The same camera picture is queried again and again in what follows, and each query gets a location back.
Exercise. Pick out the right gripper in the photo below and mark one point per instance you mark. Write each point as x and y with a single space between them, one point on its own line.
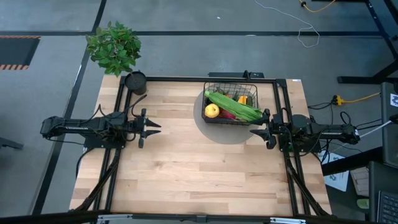
273 130

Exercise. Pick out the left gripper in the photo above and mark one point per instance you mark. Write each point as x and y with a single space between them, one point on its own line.
141 129

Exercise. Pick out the dark green cucumber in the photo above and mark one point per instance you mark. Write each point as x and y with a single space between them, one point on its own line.
250 101

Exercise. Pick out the orange bell pepper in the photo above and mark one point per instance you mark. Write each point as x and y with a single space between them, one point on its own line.
242 99

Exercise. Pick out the green leafy vegetable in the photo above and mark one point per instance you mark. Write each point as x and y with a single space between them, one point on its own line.
233 105

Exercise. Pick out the pink dragon fruit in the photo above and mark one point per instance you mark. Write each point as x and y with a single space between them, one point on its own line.
226 114

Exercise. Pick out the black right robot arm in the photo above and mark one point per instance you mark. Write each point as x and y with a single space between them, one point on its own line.
326 133

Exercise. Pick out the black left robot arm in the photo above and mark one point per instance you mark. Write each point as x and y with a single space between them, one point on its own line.
77 126

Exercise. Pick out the grey round mat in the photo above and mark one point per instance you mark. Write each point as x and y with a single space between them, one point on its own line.
224 133

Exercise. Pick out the black plant pot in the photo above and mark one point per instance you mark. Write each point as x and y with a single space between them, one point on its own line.
136 82

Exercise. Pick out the green potted plant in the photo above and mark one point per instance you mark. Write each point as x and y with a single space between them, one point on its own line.
113 48

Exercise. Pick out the white printed paper sheet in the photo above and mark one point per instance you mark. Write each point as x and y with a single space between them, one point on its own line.
337 180

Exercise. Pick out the brown cardboard piece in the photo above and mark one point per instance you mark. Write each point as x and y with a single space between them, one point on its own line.
360 182

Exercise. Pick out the small green object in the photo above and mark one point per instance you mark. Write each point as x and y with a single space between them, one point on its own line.
362 203

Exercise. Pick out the black equipment case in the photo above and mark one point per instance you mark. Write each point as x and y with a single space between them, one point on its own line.
390 140

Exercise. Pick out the grey stand foot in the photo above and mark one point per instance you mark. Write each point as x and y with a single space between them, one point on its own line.
9 143

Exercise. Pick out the black keyboard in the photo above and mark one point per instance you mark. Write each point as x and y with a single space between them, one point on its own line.
388 208

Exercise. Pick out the black mat with hazard stripes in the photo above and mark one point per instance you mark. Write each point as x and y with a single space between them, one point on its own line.
15 51

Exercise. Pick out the black table frame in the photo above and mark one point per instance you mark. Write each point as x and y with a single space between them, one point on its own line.
186 79

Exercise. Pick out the silver metal bracket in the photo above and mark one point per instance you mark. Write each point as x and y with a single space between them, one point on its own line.
115 217
287 221

